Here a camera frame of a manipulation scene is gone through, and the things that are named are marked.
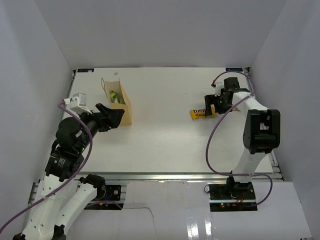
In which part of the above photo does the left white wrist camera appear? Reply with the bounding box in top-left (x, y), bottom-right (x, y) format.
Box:
top-left (63, 92), bottom-right (92, 115)

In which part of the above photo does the green Fox's candy bag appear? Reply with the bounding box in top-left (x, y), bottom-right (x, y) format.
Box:
top-left (109, 90), bottom-right (126, 105)

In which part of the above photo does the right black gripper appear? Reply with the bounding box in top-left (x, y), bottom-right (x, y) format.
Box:
top-left (205, 93), bottom-right (234, 117)

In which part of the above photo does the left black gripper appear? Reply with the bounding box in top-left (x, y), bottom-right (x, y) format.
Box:
top-left (76, 102), bottom-right (125, 152)

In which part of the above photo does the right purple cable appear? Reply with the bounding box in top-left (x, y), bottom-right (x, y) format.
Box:
top-left (204, 70), bottom-right (273, 208)

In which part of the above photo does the purple cable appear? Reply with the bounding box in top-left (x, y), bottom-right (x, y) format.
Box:
top-left (204, 70), bottom-right (273, 208)
top-left (0, 99), bottom-right (123, 232)

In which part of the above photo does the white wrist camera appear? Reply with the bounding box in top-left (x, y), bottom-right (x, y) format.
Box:
top-left (211, 79), bottom-right (224, 97)
top-left (63, 92), bottom-right (92, 115)

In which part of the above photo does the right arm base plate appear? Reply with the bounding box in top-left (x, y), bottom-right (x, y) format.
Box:
top-left (204, 184), bottom-right (258, 213)

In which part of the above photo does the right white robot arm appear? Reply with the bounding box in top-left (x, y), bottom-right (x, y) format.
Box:
top-left (204, 77), bottom-right (281, 200)

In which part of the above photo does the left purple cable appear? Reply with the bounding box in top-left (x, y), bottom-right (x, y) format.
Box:
top-left (0, 99), bottom-right (123, 232)

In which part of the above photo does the brown paper bag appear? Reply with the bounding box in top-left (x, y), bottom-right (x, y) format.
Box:
top-left (100, 78), bottom-right (132, 126)

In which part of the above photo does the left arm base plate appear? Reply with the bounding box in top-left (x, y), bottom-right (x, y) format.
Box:
top-left (94, 185), bottom-right (122, 210)

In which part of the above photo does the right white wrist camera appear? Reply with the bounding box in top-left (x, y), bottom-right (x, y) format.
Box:
top-left (211, 79), bottom-right (224, 97)

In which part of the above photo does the yellow M&M's packet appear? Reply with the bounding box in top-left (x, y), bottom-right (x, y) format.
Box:
top-left (189, 106), bottom-right (217, 120)

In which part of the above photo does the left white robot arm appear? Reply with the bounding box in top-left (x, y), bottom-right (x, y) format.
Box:
top-left (13, 102), bottom-right (125, 240)

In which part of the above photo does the aluminium table rail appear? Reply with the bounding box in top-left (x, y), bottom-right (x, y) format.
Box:
top-left (74, 172), bottom-right (285, 183)

